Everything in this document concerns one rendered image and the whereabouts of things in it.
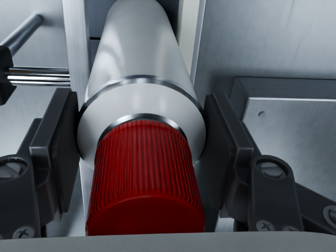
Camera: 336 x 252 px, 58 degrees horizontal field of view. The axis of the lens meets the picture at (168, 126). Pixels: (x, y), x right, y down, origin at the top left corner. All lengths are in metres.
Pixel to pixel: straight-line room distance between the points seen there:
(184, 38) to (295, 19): 0.15
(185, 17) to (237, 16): 0.11
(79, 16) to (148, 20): 0.04
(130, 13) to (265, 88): 0.19
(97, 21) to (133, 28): 0.10
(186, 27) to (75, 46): 0.09
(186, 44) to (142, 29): 0.08
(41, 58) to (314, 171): 0.34
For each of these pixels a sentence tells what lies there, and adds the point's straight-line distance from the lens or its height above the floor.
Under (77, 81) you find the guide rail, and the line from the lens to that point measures 0.20.
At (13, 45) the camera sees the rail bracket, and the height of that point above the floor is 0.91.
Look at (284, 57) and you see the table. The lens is 0.37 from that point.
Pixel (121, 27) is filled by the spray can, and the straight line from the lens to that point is 0.17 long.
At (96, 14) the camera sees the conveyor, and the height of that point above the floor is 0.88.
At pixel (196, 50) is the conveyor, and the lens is 0.28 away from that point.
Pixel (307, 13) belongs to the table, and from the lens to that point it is 0.36.
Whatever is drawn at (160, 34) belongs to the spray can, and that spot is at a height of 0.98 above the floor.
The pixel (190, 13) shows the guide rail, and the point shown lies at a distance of 0.23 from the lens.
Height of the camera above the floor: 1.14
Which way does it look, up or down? 56 degrees down
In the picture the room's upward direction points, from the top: 170 degrees clockwise
